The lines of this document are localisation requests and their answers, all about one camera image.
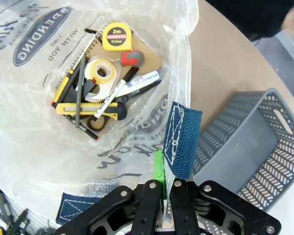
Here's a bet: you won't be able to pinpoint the slim yellow utility knife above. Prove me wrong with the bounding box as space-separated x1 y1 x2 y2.
50 52 88 108

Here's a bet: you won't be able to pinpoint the grey thin rod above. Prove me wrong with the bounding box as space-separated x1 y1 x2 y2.
74 58 87 129

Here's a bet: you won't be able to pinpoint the wide yellow utility knife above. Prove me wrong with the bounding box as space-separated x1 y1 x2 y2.
55 102 128 121

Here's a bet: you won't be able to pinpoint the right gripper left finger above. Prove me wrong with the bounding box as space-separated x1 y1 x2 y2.
54 149 167 235

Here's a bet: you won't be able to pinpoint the blue whiteboard marker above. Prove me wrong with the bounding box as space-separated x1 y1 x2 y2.
116 70 163 97

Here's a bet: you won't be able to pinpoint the yellow tape measure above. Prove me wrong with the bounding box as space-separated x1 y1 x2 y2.
101 22 134 51

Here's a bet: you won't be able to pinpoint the black scissors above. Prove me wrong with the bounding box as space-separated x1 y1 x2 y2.
86 94 130 131

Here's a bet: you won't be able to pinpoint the black pen red ends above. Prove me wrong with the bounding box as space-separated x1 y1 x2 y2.
50 100 99 141

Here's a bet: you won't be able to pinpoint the thin white marker black cap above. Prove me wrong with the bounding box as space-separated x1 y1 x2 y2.
92 66 140 122

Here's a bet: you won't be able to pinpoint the white adhesive tape roll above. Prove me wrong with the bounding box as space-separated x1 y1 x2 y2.
84 54 119 102

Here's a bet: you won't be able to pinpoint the kraft spiral notebook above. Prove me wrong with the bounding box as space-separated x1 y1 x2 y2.
51 21 164 134

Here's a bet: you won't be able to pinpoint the grey plastic mesh basket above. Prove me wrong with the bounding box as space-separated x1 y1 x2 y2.
191 88 294 235

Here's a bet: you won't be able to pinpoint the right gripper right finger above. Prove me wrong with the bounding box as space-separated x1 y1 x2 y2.
170 179 282 235

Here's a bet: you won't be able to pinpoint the translucent shopping bag navy handles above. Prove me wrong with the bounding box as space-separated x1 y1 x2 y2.
0 0 203 235

